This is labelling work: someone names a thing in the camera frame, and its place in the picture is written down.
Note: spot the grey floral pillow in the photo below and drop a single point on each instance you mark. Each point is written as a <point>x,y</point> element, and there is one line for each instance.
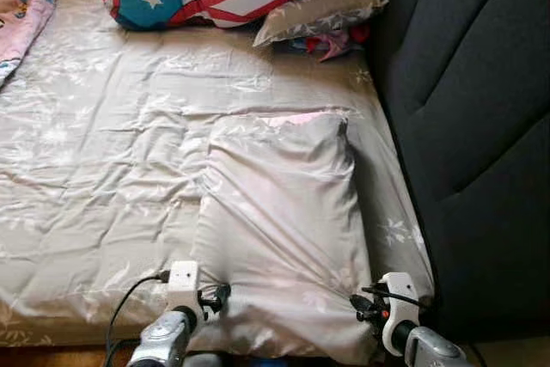
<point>335,6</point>
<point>275,212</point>

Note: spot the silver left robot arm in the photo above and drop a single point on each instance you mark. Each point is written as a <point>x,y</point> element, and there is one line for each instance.
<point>163,341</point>

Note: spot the bed with grey floral sheet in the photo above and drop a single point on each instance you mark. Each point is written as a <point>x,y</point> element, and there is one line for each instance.
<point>112,169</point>

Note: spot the dark grey upholstered headboard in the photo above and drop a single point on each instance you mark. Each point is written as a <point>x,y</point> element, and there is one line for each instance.
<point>473,126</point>

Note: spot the red pink plush toy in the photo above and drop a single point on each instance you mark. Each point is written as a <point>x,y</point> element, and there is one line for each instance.
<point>331,43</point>

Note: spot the pink cartoon print blanket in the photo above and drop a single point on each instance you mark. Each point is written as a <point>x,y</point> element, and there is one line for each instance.
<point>21,23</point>

